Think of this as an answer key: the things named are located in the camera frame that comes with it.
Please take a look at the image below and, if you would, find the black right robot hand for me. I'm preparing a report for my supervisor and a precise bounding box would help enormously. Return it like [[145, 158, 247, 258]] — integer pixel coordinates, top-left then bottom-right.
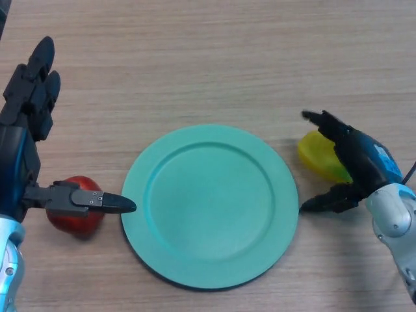
[[300, 109, 404, 214]]

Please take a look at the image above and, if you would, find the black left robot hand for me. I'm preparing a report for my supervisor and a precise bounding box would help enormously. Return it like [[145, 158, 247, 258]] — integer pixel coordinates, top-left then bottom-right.
[[0, 35, 137, 224]]

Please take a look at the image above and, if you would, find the yellow starfruit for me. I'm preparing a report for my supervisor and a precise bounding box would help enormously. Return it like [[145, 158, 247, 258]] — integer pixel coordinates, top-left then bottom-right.
[[297, 130, 354, 185]]

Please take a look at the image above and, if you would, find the green round plate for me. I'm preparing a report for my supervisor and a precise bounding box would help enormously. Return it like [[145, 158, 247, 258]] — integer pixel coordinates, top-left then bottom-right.
[[120, 123, 300, 290]]

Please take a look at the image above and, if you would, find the red apple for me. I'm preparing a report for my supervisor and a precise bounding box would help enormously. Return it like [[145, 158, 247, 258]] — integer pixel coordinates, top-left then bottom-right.
[[45, 175, 105, 240]]

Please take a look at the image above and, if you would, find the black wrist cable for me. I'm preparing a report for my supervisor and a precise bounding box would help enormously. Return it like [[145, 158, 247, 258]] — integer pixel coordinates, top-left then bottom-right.
[[401, 161, 416, 186]]

